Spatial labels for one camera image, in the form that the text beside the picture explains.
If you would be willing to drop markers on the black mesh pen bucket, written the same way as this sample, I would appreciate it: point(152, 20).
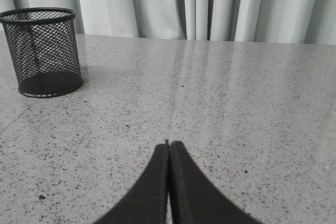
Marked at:
point(43, 48)

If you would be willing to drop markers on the white pleated curtain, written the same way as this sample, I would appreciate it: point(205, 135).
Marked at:
point(288, 21)

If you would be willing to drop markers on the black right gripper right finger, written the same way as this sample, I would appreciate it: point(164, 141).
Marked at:
point(194, 199)

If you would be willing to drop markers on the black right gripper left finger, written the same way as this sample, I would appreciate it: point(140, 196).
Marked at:
point(146, 201)

